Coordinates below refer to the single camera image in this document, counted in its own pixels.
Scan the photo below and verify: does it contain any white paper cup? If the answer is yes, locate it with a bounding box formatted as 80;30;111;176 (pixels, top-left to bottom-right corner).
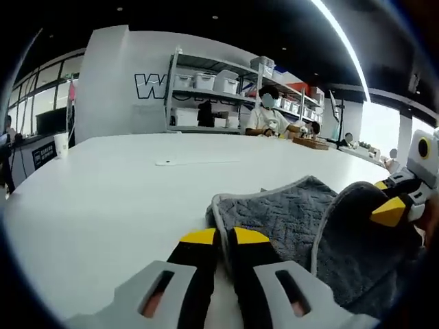
54;132;70;160

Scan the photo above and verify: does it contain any black tripod stand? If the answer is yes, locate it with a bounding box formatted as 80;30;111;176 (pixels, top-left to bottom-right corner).
329;90;348;150

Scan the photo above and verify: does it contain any grey metal shelf rack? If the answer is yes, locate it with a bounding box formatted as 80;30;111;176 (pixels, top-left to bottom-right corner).
164;47;325;135

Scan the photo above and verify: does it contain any row of white storage bins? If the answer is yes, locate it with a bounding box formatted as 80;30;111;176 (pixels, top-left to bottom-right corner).
173;56;325;121

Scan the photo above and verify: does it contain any black cabinet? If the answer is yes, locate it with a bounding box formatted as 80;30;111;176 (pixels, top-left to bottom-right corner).
30;140;58;171

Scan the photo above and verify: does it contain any wooden tray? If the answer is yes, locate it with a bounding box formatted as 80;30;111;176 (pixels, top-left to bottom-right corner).
292;136;331;151

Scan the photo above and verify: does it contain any grey textured towel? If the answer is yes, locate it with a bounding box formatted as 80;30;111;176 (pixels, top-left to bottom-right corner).
205;175;426;316

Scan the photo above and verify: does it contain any black monitor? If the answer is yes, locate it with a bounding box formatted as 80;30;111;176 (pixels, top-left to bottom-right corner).
36;108;68;135

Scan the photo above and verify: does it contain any long ceiling light strip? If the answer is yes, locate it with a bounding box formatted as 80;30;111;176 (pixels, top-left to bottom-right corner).
310;0;372;103

